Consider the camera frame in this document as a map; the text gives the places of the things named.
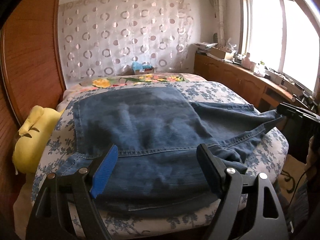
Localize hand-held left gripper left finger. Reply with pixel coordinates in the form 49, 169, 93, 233
25, 144, 119, 240

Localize wooden framed window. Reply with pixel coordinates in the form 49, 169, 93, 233
237, 0, 320, 93

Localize circle patterned curtain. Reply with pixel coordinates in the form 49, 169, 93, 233
59, 0, 195, 80

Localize clear plastic bag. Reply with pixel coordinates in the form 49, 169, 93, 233
254, 61, 265, 77

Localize blue denim pants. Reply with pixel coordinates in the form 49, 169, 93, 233
59, 86, 283, 212

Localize open cardboard box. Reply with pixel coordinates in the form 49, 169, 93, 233
210, 47, 237, 60

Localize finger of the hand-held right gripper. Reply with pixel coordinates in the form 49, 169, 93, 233
277, 102, 304, 117

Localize black cable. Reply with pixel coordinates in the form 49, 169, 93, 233
282, 165, 309, 194

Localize blue plastic bag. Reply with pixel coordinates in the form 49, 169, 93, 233
132, 61, 150, 73

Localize colourful flower blanket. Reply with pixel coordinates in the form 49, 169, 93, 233
77, 73, 195, 89

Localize small cardboard box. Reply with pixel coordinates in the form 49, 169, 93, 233
135, 66, 158, 75

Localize bed with blue floral sheet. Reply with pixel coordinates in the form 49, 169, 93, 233
31, 72, 290, 239

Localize long wooden cabinet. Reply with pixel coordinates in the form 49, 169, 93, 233
194, 52, 313, 113

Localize yellow plush toy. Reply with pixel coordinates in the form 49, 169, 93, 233
12, 105, 64, 174

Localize pile of papers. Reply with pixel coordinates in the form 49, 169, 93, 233
194, 42, 218, 54

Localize bundled white window curtain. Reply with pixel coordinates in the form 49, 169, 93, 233
209, 0, 227, 45

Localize pink bottle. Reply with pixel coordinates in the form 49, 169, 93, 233
241, 53, 252, 68

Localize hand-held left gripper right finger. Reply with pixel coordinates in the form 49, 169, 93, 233
196, 143, 290, 240

